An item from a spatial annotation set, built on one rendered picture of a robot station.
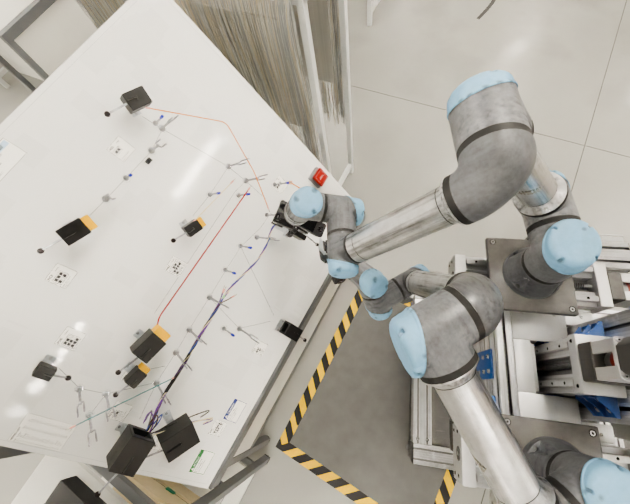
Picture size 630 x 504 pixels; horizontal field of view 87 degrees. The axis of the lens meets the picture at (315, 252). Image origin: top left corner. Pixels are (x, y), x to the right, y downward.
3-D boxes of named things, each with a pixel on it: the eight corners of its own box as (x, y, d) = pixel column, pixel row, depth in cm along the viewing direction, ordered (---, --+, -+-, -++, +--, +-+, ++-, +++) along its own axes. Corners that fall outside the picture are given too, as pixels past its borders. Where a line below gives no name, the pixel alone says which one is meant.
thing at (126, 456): (80, 470, 90) (83, 508, 78) (124, 409, 95) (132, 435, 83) (104, 476, 93) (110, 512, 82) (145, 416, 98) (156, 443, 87)
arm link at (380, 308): (407, 309, 103) (399, 284, 97) (376, 327, 102) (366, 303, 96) (394, 294, 110) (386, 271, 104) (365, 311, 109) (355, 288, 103)
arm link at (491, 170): (566, 205, 51) (350, 283, 87) (546, 148, 55) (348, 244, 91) (533, 179, 44) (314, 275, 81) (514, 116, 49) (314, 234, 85)
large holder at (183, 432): (117, 436, 94) (125, 466, 83) (178, 400, 104) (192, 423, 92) (126, 454, 96) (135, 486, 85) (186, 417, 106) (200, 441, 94)
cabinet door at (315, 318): (356, 255, 187) (354, 223, 151) (308, 344, 172) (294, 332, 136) (352, 254, 188) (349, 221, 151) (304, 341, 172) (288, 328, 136)
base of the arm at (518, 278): (555, 251, 98) (575, 237, 89) (563, 301, 93) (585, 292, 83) (500, 248, 101) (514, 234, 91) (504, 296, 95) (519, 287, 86)
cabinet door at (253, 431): (307, 344, 172) (292, 331, 136) (250, 449, 157) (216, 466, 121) (303, 342, 172) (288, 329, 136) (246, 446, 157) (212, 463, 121)
